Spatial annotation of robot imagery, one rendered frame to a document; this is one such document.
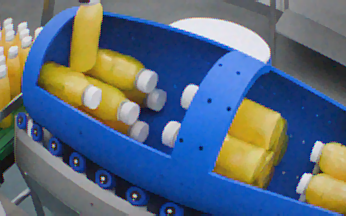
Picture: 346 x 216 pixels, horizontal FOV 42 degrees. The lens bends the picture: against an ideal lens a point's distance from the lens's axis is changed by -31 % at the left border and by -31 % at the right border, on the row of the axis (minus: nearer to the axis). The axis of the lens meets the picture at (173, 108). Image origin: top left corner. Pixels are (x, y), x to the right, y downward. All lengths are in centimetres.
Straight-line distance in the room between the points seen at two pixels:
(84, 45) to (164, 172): 31
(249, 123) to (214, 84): 9
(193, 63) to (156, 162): 29
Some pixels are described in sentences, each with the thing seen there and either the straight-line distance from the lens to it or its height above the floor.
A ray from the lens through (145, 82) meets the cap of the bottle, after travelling 113.
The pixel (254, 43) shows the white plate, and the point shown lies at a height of 104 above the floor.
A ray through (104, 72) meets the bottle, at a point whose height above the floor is 110.
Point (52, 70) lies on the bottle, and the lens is 115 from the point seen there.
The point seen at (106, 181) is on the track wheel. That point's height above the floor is 97.
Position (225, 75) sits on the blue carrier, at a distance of 93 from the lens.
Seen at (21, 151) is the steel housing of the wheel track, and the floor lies 88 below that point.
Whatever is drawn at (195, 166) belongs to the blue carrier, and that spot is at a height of 112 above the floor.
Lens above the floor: 168
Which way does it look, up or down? 32 degrees down
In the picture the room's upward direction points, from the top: 5 degrees clockwise
